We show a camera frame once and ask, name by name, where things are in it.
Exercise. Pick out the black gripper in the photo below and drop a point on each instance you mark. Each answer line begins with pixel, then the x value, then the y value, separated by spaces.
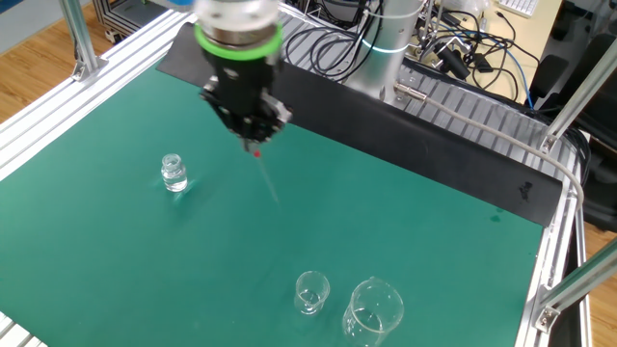
pixel 243 89

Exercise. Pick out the glass dropper red bulb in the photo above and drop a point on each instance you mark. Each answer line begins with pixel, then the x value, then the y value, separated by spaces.
pixel 257 154

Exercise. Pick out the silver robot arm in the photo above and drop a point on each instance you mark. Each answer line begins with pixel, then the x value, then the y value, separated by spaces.
pixel 385 62

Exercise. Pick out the small clear glass bottle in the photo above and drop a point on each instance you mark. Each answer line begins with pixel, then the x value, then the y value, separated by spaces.
pixel 174 180

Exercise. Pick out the green table mat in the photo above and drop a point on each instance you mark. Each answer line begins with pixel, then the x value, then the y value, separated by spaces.
pixel 144 265

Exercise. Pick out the small glass beaker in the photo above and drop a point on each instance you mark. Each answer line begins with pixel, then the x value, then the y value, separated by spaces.
pixel 311 299

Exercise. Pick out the large glass beaker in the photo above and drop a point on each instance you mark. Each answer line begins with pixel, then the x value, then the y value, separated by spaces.
pixel 381 313

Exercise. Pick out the white keyboard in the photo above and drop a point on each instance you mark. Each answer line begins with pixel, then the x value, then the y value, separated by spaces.
pixel 518 6

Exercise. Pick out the black office chair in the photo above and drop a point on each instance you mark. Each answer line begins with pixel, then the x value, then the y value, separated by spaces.
pixel 602 183

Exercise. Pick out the aluminium frame post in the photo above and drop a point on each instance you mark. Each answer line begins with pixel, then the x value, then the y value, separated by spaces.
pixel 578 96
pixel 79 38
pixel 578 284

